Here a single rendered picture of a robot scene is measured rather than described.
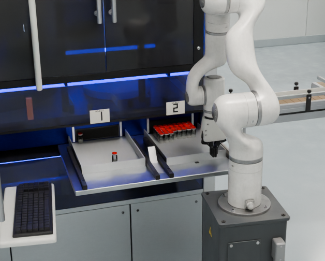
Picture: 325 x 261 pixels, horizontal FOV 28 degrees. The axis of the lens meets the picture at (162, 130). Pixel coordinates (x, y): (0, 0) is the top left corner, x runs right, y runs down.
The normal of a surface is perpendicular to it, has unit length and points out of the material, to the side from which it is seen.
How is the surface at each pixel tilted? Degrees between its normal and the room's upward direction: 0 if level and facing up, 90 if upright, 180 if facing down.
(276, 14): 90
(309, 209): 0
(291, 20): 90
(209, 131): 89
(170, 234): 90
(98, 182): 0
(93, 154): 0
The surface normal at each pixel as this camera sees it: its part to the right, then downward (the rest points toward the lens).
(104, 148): -0.01, -0.93
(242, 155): -0.29, 0.33
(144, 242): 0.29, 0.34
